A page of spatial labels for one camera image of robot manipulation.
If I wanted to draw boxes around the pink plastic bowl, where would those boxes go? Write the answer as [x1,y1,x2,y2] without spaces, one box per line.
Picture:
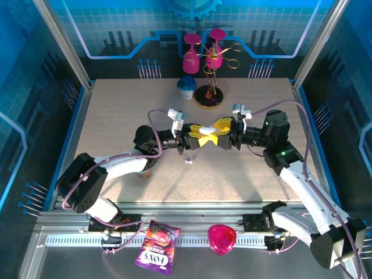
[207,223,238,256]

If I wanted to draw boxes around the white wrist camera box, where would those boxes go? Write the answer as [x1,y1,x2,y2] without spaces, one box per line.
[231,102,253,133]
[167,108,187,139]

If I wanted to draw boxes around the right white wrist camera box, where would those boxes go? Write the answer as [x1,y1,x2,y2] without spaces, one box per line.
[231,102,253,133]

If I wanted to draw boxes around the white slotted cable duct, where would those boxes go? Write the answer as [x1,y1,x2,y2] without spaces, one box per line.
[45,235,267,247]

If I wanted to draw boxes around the purple candy bag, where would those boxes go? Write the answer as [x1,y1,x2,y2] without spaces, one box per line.
[134,220,182,276]

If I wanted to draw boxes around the aluminium frame post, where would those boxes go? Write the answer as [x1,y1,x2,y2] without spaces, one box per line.
[31,0,96,91]
[291,0,350,90]

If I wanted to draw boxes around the small black connector module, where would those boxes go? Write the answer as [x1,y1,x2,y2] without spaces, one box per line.
[101,229,123,248]
[264,234,285,252]

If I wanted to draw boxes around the white cup with blue lid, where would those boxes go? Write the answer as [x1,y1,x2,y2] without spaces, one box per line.
[176,76,197,101]

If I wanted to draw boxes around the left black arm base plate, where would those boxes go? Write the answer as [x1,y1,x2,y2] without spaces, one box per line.
[88,213,144,233]

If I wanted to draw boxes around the pink wine glass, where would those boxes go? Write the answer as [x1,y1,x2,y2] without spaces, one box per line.
[204,28,227,69]
[182,33,202,75]

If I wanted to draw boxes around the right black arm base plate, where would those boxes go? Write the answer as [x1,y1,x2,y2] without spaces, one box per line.
[242,213,296,233]

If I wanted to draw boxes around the aluminium rail beam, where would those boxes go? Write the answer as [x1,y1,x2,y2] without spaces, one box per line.
[34,200,349,237]

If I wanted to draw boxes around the gold stand with pink glasses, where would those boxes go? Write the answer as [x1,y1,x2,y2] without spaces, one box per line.
[194,42,243,110]

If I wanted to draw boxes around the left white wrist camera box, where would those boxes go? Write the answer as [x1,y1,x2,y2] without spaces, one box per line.
[167,108,187,139]

